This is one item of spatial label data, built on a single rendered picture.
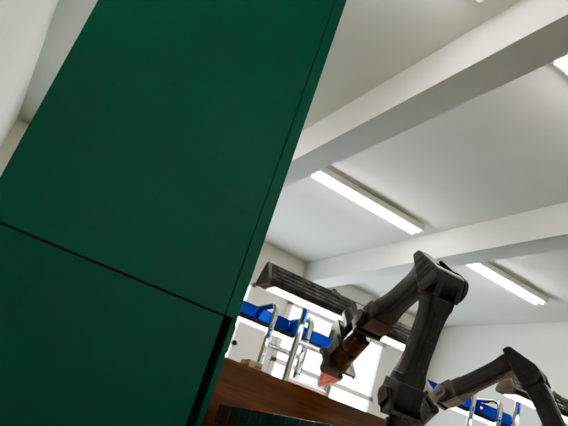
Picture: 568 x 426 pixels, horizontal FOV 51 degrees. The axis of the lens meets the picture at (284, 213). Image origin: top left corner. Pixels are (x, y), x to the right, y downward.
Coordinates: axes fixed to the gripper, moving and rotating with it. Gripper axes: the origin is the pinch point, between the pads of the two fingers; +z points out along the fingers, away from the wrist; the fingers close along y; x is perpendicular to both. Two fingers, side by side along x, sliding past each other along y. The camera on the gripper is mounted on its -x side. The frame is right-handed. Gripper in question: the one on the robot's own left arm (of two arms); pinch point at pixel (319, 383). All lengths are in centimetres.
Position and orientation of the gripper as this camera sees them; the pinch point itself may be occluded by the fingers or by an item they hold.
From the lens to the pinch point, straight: 165.8
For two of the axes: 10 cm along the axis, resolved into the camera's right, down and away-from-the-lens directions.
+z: -5.3, 7.4, 4.2
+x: 0.6, 5.3, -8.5
